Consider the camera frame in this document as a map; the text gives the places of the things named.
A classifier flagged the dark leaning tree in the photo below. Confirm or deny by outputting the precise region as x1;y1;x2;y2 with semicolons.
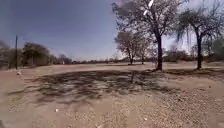
175;6;224;71

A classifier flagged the row of bushy trees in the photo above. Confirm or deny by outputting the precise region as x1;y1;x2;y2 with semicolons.
0;40;73;69

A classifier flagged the small bare tree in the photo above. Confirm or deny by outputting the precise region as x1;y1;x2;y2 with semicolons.
114;30;155;66

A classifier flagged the large bare tree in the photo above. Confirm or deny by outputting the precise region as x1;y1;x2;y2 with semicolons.
111;0;188;71

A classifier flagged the dark pole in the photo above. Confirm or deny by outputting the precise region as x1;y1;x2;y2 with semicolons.
14;35;19;71

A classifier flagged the distant line of bushes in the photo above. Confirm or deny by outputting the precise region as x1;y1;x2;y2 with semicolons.
72;49;224;65

